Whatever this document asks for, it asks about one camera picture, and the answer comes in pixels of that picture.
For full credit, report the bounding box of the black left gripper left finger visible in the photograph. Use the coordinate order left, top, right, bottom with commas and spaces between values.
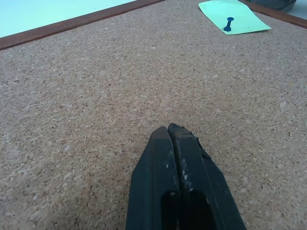
124, 126, 181, 230

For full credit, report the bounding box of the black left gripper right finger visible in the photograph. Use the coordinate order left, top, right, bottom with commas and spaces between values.
167, 123, 247, 230

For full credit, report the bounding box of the green paper note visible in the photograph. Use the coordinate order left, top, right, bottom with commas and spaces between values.
198, 0, 272, 36

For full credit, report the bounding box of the blue pushpin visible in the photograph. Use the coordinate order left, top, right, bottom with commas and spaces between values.
223, 17, 235, 33

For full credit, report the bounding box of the dark grey object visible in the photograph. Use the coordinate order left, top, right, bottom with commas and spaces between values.
247, 0, 298, 11

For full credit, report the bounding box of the cork board with wooden frame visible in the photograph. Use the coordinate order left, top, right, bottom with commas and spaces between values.
0, 0, 307, 230

